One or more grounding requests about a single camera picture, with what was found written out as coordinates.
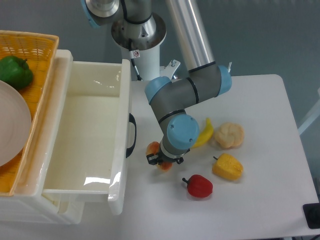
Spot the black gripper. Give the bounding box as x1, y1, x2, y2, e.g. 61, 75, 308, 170
146, 147, 185, 165

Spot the orange square bread loaf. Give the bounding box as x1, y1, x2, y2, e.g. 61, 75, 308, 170
145, 141, 173, 172

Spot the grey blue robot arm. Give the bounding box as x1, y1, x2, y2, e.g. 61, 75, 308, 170
81, 0, 232, 165

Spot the round knotted bread roll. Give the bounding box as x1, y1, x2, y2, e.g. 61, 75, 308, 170
214, 122, 245, 149

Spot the red bell pepper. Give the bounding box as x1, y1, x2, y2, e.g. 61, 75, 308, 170
182, 174, 214, 199

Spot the yellow banana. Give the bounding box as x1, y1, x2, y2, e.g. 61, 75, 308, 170
192, 117, 214, 148

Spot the yellow bell pepper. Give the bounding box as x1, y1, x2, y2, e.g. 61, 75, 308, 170
212, 153, 244, 181

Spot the white open drawer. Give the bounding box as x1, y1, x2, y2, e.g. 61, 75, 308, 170
43, 59, 131, 215

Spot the black device at table edge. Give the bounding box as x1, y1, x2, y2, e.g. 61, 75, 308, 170
302, 202, 320, 229

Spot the beige round plate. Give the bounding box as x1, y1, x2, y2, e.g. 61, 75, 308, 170
0, 81, 32, 166

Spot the orange woven basket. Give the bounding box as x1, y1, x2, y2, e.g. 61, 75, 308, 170
0, 30, 59, 197

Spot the green bell pepper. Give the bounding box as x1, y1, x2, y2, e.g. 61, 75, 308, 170
0, 55, 34, 90

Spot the black drawer handle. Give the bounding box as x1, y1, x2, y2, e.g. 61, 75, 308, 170
125, 113, 137, 158

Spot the white metal mounting bracket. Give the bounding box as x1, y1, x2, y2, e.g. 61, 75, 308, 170
159, 59, 181, 80

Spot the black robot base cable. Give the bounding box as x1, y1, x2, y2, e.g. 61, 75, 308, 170
127, 38, 144, 81

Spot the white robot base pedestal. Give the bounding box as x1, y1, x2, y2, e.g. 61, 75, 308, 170
111, 13, 167, 81

